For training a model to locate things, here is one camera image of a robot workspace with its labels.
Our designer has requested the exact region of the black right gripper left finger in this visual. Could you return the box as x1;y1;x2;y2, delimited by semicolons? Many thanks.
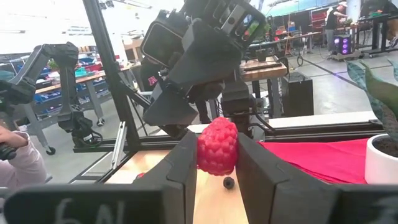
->
132;131;199;224

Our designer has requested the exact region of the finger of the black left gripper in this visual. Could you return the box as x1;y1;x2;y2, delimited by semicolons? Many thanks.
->
169;17;244;95
142;83;200;139

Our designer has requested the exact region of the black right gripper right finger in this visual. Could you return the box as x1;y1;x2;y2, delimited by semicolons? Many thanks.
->
234;133;340;224

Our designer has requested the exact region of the red toy raspberry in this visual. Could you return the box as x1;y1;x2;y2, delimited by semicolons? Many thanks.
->
196;116;239;177

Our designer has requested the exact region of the small black toy berry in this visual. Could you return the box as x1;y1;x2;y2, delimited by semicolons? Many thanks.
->
223;176;236;190

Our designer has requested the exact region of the red cloth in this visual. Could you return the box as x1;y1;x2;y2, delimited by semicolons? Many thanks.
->
257;138;371;185

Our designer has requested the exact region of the wooden top workbench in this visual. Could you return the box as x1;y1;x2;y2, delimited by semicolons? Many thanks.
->
241;55;289;118

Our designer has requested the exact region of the person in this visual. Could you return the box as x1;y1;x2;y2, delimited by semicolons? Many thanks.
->
324;1;349;53
0;124;48;191

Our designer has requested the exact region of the grey workbench with blue bins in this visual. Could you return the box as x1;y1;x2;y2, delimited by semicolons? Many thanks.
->
18;52;114;156

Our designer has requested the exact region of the black floor box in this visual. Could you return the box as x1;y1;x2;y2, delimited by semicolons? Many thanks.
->
280;72;315;118

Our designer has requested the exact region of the black computer tower with lights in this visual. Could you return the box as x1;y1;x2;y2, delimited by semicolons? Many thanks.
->
331;33;363;60

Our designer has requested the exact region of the green artificial plant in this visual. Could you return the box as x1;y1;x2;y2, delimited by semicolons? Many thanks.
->
344;58;398;142

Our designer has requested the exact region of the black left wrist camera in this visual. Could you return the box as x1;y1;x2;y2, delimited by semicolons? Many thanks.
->
139;9;195;69

